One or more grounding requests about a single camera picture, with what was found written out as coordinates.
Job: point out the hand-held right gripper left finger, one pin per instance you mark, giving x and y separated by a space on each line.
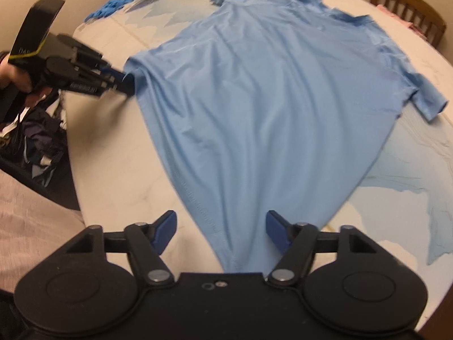
166 228

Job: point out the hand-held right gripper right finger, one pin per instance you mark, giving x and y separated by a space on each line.
274 226

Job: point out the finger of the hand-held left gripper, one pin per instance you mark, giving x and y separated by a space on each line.
83 85
90 56

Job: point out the light blue shirt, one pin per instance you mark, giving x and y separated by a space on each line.
269 95

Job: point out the heap of dark clothes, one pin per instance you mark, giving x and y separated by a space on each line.
35 141

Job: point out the person's left hand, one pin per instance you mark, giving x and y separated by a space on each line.
17 78

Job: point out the bright blue crumpled cloth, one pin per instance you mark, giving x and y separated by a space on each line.
109 7

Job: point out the person's light pink clothing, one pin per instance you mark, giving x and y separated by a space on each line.
32 226

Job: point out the pink cloth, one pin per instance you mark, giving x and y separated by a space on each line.
400 16

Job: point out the wooden chair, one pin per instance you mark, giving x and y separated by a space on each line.
407 3

